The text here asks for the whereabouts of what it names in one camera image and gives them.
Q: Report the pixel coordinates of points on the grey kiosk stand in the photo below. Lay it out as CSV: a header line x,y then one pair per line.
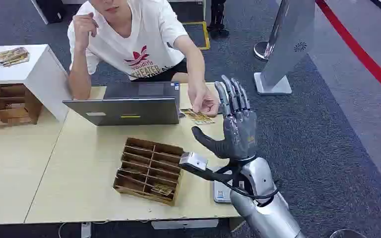
x,y
289,42

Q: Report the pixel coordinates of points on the wooden compartment box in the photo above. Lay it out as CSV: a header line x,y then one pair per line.
x,y
9,105

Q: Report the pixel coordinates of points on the chrome stanchion base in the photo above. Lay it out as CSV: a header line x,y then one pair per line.
x,y
259,51

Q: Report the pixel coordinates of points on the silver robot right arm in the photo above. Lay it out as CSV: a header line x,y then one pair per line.
x,y
269,216

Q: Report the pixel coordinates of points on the person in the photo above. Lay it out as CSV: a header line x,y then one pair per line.
x,y
138,33

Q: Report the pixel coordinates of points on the white desk leg bracket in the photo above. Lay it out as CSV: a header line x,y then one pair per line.
x,y
86,230

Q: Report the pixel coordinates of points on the person's right hand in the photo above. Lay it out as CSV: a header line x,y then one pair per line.
x,y
83,28

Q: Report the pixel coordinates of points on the clear glass rim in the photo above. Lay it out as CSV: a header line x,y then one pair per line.
x,y
345,234

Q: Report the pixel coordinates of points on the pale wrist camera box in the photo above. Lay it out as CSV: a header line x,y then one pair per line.
x,y
193,160

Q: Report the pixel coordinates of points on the white cabinet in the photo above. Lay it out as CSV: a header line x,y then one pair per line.
x,y
42,75

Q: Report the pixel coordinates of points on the black robot legs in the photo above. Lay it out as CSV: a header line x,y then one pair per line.
x,y
217,19

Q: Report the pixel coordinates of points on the person's left hand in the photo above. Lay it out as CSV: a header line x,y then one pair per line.
x,y
205,100

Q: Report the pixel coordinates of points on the wooden card box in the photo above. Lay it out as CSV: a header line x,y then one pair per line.
x,y
138,170

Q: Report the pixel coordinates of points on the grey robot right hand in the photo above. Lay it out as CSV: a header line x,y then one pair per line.
x,y
239,138

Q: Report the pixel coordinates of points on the stack of printed cards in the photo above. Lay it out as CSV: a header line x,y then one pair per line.
x,y
9,56

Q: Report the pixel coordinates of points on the grey laptop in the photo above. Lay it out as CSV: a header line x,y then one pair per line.
x,y
128,111

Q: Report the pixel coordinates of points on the white flat device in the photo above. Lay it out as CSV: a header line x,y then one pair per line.
x,y
220,194

